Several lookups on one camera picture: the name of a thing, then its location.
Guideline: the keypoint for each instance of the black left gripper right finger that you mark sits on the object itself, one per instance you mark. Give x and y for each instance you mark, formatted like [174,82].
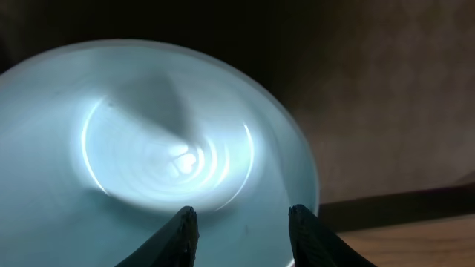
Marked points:
[314,245]

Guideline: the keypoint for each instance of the dark brown serving tray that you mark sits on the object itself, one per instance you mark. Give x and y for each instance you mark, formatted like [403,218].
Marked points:
[383,89]

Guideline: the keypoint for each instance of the light blue bowl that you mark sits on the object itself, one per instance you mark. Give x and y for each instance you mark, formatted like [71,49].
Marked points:
[103,142]

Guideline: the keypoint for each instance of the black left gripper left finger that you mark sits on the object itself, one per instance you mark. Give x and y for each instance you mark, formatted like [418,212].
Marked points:
[174,245]

